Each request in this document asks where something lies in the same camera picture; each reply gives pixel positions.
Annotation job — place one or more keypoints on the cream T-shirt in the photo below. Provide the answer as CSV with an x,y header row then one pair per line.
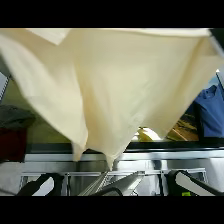
x,y
110,83

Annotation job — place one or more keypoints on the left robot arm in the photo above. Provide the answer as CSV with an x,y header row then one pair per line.
x,y
41,186

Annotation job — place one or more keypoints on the blue garment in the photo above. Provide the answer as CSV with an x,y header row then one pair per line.
x,y
210,113

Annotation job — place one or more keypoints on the red garment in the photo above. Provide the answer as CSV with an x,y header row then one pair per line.
x,y
11,145

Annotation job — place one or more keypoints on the silver frame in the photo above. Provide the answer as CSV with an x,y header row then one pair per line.
x,y
140,156

